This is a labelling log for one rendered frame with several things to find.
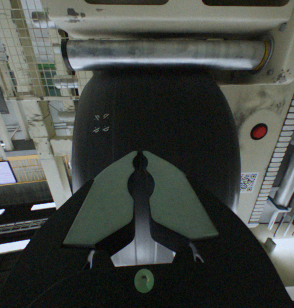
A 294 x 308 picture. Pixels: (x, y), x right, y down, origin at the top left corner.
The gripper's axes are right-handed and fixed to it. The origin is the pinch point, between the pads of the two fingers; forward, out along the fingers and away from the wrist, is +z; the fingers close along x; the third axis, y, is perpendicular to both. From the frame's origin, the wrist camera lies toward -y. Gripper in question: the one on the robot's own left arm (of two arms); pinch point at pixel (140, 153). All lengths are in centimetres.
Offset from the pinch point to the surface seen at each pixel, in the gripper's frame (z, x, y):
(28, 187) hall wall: 764, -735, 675
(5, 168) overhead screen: 266, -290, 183
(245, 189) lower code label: 21.8, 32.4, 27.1
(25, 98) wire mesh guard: 65, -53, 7
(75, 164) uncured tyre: 9.4, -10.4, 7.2
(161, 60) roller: 18.5, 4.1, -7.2
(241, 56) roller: 18.3, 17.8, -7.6
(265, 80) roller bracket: 17.1, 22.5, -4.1
